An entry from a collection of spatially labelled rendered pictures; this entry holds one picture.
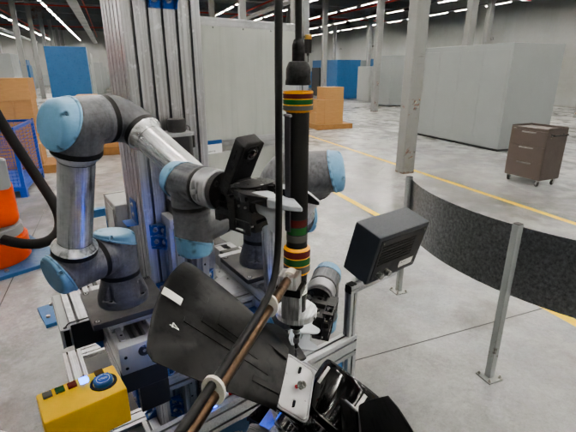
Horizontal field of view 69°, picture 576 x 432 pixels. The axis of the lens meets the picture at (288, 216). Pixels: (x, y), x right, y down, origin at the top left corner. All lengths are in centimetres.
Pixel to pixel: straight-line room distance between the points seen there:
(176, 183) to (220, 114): 181
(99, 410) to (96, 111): 65
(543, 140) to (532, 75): 362
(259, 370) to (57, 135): 68
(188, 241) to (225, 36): 191
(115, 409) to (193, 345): 49
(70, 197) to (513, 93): 992
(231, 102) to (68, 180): 166
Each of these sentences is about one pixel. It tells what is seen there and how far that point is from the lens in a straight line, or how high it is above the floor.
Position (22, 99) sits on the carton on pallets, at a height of 125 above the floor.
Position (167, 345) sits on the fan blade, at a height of 140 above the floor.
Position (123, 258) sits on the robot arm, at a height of 120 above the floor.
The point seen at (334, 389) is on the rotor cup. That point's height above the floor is 125.
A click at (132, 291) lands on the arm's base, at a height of 109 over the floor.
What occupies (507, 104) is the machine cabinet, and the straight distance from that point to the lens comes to 1044.
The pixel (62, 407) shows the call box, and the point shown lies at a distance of 104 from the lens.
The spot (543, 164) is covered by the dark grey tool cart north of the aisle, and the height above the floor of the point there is 37.
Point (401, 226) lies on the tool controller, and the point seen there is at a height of 123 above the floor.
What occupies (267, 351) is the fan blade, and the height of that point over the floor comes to 131.
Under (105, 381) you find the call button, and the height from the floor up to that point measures 108.
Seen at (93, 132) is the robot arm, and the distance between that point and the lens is 106.
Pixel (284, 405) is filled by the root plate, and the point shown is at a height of 125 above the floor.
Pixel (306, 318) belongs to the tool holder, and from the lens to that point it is 70.
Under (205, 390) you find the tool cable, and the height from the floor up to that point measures 143.
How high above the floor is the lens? 172
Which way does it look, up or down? 19 degrees down
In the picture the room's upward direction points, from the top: straight up
